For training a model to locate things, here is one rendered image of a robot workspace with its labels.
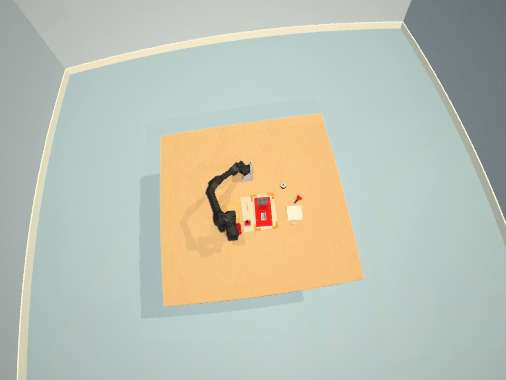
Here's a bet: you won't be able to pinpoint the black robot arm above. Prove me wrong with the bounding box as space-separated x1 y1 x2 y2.
205 160 250 239

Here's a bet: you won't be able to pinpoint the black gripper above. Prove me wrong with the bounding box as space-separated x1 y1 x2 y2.
227 210 238 241

